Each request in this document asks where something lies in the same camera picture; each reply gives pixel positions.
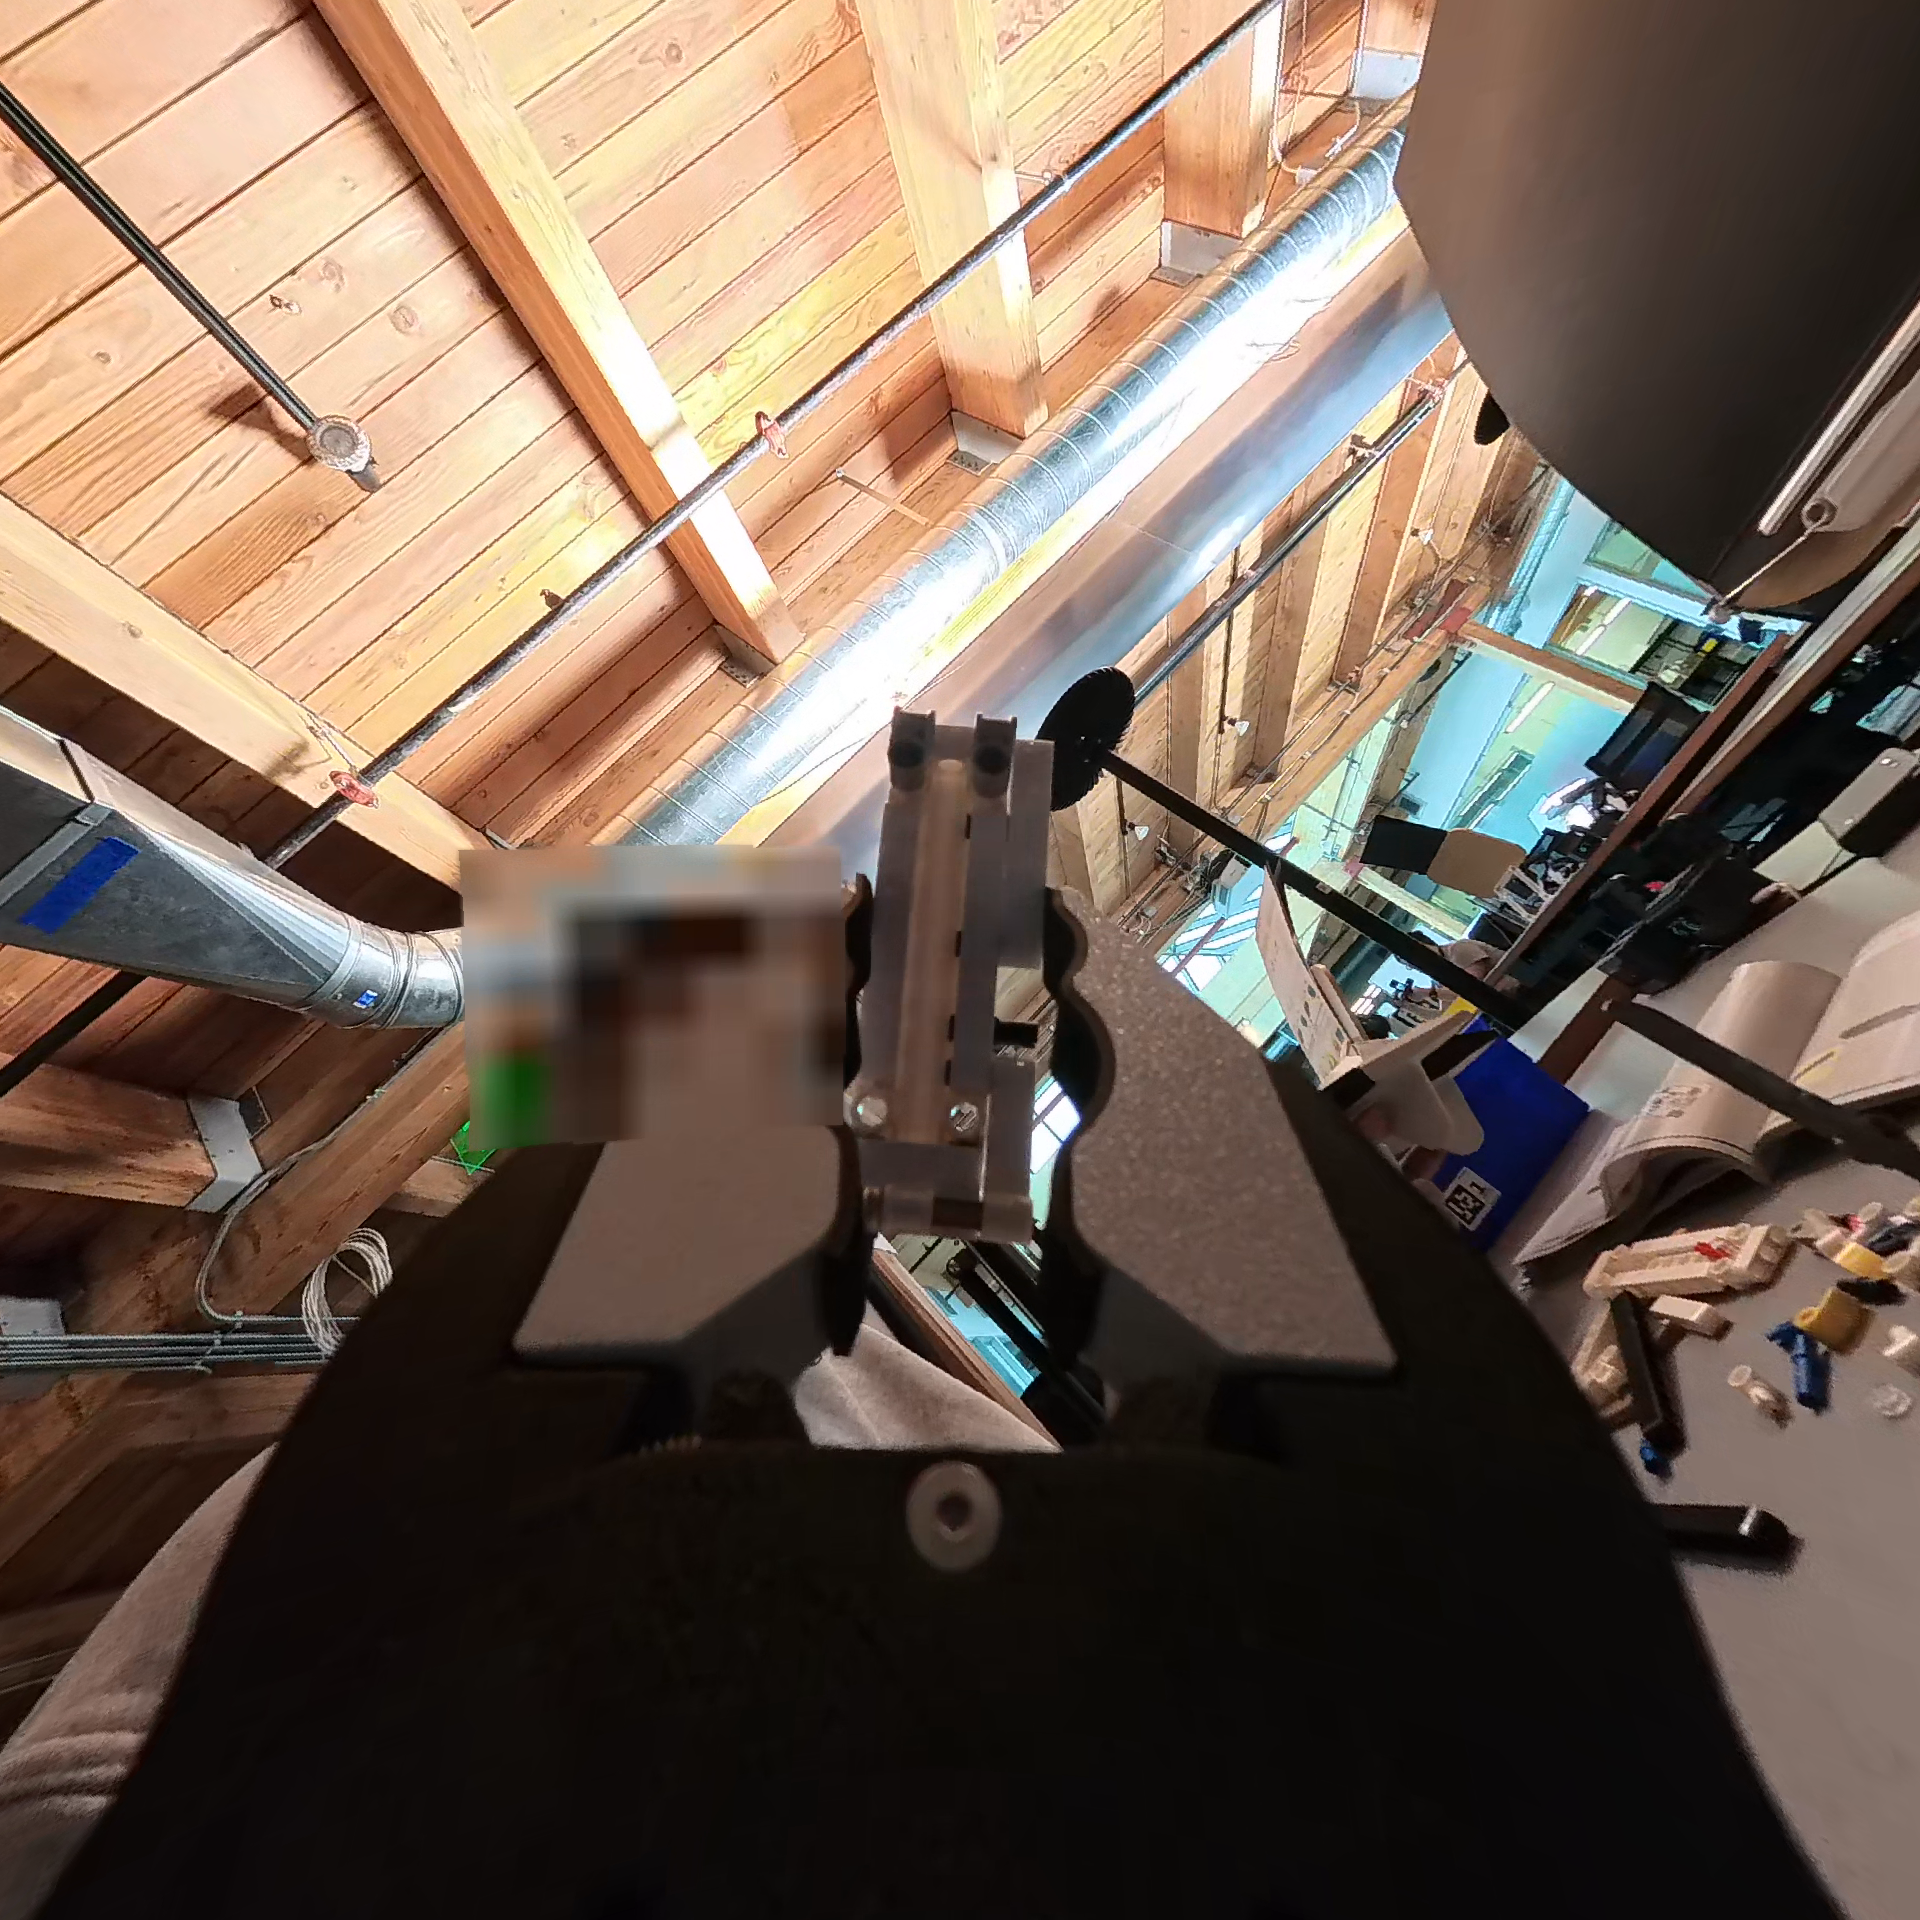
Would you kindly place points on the black lego beam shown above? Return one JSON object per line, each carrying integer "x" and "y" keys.
{"x": 1643, "y": 1365}

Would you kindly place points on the black sprinkler pipe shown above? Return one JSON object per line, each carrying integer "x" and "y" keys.
{"x": 339, "y": 441}

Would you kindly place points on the black lego axle with gear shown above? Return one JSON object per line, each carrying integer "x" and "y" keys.
{"x": 1084, "y": 713}

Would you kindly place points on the person's beige sweater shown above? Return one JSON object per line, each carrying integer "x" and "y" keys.
{"x": 931, "y": 1394}

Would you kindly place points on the long black ceiling pipe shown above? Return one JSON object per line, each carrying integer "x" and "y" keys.
{"x": 770, "y": 433}

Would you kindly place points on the white lego beam assembly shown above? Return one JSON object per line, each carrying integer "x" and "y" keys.
{"x": 931, "y": 975}

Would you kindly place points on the pile of small lego pieces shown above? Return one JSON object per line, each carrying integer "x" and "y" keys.
{"x": 1838, "y": 1320}

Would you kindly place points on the white lego frame with red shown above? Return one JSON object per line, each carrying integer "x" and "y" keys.
{"x": 1687, "y": 1258}

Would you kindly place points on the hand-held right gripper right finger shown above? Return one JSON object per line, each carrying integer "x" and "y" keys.
{"x": 1202, "y": 1200}

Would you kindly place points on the lego instruction booklet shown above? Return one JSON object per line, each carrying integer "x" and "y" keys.
{"x": 1770, "y": 1019}

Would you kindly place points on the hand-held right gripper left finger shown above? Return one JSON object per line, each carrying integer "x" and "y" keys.
{"x": 676, "y": 1243}

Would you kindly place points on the large black cylinder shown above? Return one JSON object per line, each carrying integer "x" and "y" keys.
{"x": 1651, "y": 224}

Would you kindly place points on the blue box with printed tag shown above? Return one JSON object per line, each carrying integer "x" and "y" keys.
{"x": 1531, "y": 1119}

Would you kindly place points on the silver spiral ceiling duct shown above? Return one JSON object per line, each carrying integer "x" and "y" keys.
{"x": 1050, "y": 494}

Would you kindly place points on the grey metal air duct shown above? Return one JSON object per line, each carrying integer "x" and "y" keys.
{"x": 226, "y": 901}

